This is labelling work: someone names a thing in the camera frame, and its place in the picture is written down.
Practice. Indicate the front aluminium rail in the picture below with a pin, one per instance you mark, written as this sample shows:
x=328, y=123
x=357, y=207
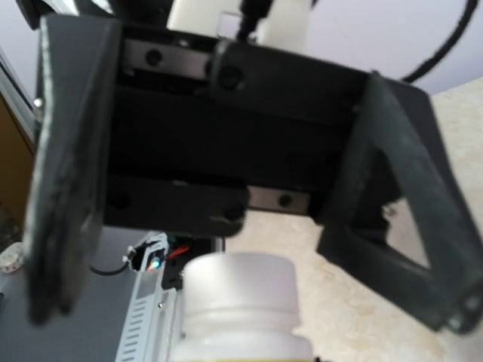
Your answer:
x=152, y=323

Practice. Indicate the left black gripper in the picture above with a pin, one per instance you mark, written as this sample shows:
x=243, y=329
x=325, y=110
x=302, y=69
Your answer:
x=204, y=129

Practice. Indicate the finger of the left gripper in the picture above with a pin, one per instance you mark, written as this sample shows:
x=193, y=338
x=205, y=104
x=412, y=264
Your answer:
x=64, y=214
x=395, y=152

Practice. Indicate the small white pill bottle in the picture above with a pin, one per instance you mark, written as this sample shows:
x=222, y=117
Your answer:
x=241, y=307

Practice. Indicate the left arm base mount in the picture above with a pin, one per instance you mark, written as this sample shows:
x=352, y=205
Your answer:
x=169, y=254

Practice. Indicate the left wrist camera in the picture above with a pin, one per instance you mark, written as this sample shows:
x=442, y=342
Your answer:
x=277, y=24

